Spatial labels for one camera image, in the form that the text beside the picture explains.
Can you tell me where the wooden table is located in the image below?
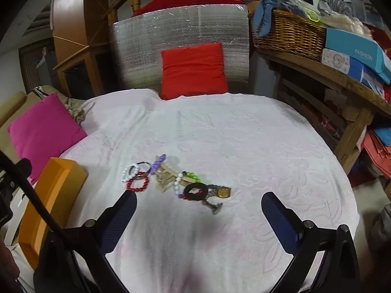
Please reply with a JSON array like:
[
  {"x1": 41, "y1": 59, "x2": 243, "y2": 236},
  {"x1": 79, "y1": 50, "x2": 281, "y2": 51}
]
[{"x1": 253, "y1": 47, "x2": 391, "y2": 174}]

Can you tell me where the orange cardboard box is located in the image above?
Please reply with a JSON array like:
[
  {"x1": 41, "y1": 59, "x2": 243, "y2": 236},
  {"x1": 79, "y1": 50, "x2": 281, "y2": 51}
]
[{"x1": 19, "y1": 157, "x2": 88, "y2": 271}]

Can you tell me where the beige hair claw clip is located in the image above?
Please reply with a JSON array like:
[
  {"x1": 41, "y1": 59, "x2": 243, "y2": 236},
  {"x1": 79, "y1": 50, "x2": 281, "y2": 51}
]
[{"x1": 154, "y1": 162, "x2": 181, "y2": 193}]

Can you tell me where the brown patterned cloth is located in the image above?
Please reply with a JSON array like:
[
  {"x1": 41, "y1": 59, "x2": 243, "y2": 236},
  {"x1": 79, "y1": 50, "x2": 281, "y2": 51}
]
[{"x1": 33, "y1": 85, "x2": 90, "y2": 126}]

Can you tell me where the cream knit fabric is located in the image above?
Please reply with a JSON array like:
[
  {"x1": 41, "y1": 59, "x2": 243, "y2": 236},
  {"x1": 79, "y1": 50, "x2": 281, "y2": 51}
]
[{"x1": 321, "y1": 14, "x2": 371, "y2": 35}]

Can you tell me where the red bead bracelet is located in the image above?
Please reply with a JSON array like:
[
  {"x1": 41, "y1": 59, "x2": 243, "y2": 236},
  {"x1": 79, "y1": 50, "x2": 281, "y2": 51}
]
[{"x1": 126, "y1": 175, "x2": 150, "y2": 193}]

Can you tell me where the black hair tie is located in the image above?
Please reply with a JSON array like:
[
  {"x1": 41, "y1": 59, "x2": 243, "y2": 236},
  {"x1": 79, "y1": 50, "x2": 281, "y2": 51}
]
[{"x1": 183, "y1": 182, "x2": 208, "y2": 202}]

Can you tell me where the white and blue patterned box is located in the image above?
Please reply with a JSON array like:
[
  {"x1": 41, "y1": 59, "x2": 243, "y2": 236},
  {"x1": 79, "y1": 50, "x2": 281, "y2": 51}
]
[{"x1": 321, "y1": 48, "x2": 385, "y2": 98}]

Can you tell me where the pink cushion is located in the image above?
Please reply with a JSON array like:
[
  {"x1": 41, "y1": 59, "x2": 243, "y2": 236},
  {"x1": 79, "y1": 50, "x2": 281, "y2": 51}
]
[{"x1": 8, "y1": 93, "x2": 88, "y2": 185}]

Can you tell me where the silver insulating mat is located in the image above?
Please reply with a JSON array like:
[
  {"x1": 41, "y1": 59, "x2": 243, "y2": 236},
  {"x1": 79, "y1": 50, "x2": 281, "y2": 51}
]
[{"x1": 110, "y1": 4, "x2": 251, "y2": 94}]

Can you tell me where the blue cloth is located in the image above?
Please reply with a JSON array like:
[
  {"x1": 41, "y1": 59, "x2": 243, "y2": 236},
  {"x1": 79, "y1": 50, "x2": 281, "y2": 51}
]
[{"x1": 253, "y1": 0, "x2": 294, "y2": 39}]

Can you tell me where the teal cardboard box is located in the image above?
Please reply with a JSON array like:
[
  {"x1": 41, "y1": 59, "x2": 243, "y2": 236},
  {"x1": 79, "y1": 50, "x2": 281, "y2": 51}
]
[{"x1": 324, "y1": 27, "x2": 391, "y2": 85}]

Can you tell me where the purple bead bracelet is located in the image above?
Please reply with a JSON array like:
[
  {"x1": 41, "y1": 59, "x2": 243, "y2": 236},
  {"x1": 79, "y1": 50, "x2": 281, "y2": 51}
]
[{"x1": 149, "y1": 153, "x2": 168, "y2": 176}]

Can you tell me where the yellow green plastic ring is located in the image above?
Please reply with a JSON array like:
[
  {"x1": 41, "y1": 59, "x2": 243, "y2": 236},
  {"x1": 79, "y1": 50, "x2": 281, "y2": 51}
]
[{"x1": 305, "y1": 9, "x2": 322, "y2": 26}]

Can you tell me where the grey cloth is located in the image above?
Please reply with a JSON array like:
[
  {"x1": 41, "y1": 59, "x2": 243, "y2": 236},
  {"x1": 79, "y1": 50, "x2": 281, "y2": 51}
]
[{"x1": 368, "y1": 203, "x2": 391, "y2": 257}]

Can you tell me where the metal band wristwatch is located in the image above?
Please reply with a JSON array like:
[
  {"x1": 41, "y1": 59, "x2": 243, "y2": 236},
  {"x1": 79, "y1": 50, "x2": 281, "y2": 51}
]
[{"x1": 200, "y1": 184, "x2": 233, "y2": 217}]

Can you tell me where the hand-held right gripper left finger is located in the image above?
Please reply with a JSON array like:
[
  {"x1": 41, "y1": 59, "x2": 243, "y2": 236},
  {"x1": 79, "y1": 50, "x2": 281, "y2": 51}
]
[{"x1": 33, "y1": 191, "x2": 138, "y2": 293}]

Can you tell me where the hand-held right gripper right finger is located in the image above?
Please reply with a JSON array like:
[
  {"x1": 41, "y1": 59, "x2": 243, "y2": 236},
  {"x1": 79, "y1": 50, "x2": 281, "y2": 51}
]
[{"x1": 261, "y1": 192, "x2": 361, "y2": 293}]

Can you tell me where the white bead bracelet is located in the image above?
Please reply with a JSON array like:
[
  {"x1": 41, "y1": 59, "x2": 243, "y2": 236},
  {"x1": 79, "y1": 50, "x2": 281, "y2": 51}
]
[{"x1": 121, "y1": 163, "x2": 140, "y2": 184}]

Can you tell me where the black cable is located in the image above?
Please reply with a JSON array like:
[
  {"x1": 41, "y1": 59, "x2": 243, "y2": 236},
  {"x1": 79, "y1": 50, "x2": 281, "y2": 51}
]
[{"x1": 0, "y1": 150, "x2": 129, "y2": 293}]

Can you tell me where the wicker basket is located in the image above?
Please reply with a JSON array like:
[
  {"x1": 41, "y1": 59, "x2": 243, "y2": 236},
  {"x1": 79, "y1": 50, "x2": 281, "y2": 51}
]
[{"x1": 249, "y1": 4, "x2": 327, "y2": 63}]

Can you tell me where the thin dark bracelet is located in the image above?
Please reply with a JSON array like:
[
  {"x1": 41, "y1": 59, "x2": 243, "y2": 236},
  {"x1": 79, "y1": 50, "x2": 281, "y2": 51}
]
[{"x1": 134, "y1": 161, "x2": 152, "y2": 179}]

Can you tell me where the red cushion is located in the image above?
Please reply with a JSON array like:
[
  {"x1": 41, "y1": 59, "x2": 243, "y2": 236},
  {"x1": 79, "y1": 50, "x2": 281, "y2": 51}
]
[{"x1": 160, "y1": 43, "x2": 229, "y2": 101}]

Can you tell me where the white textured blanket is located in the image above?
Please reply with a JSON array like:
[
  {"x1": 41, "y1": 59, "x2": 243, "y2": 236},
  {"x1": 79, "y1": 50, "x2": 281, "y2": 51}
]
[{"x1": 12, "y1": 88, "x2": 359, "y2": 293}]

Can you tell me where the multicolour bead bracelet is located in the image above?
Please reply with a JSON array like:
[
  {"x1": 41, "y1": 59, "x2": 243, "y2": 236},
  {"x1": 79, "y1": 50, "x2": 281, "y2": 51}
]
[{"x1": 173, "y1": 171, "x2": 202, "y2": 200}]

